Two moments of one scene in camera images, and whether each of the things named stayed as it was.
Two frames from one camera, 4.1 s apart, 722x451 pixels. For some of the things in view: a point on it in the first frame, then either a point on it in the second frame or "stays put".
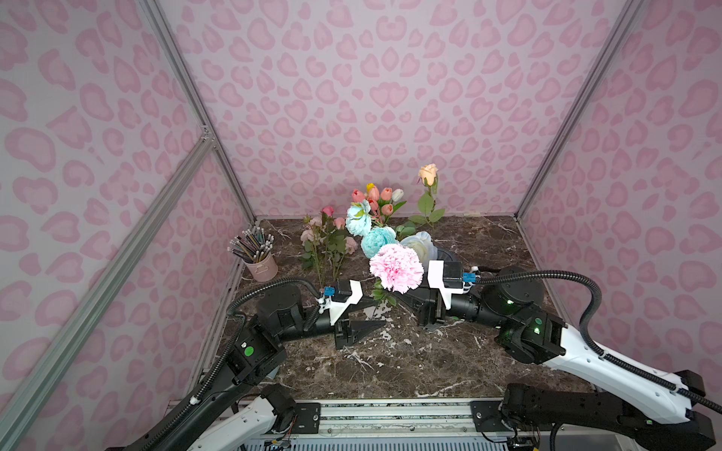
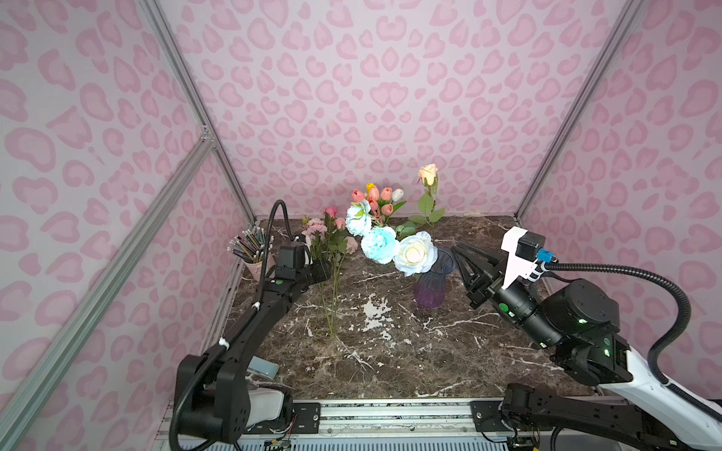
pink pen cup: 255,249 stays put
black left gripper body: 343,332 -> 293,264
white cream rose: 422,243 stays put
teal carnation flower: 377,238 stays put
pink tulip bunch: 381,207 stays put
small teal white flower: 358,219 stays put
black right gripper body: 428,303 -> 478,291
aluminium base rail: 450,425 stays put
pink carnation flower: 397,268 -> 316,225
